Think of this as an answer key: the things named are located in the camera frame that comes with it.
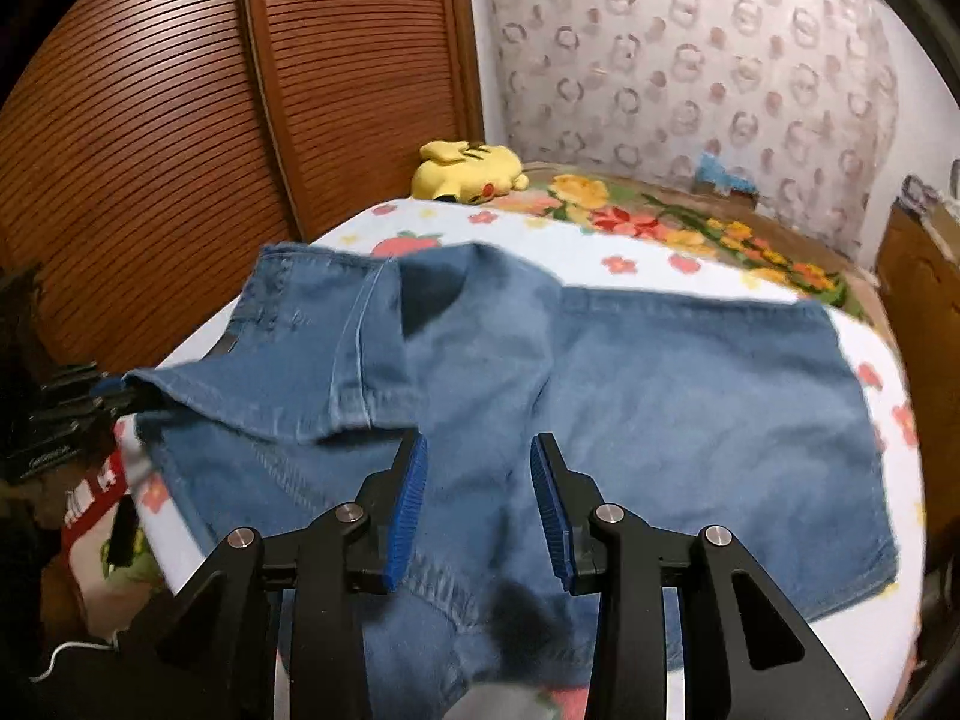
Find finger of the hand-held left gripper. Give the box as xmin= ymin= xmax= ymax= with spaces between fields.
xmin=82 ymin=371 xmax=151 ymax=421

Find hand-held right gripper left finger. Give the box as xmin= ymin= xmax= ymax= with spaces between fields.
xmin=112 ymin=433 xmax=430 ymax=720

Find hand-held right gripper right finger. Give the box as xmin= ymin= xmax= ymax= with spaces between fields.
xmin=529 ymin=433 xmax=871 ymax=720

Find blue denim pants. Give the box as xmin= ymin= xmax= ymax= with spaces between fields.
xmin=124 ymin=240 xmax=901 ymax=691

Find wooden louvred wardrobe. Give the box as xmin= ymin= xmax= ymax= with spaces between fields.
xmin=0 ymin=0 xmax=487 ymax=391

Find white floral bed sheet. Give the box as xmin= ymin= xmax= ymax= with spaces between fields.
xmin=112 ymin=195 xmax=929 ymax=720

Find colourful floral blanket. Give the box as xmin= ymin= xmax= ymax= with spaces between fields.
xmin=517 ymin=165 xmax=875 ymax=310

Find yellow plush toy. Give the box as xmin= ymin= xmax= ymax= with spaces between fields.
xmin=411 ymin=139 xmax=530 ymax=208

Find wooden sideboard cabinet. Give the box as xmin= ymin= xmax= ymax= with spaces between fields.
xmin=874 ymin=202 xmax=960 ymax=428

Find white cable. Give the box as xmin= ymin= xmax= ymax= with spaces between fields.
xmin=30 ymin=640 xmax=122 ymax=683

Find ring patterned sheer curtain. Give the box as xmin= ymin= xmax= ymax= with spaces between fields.
xmin=480 ymin=0 xmax=901 ymax=265

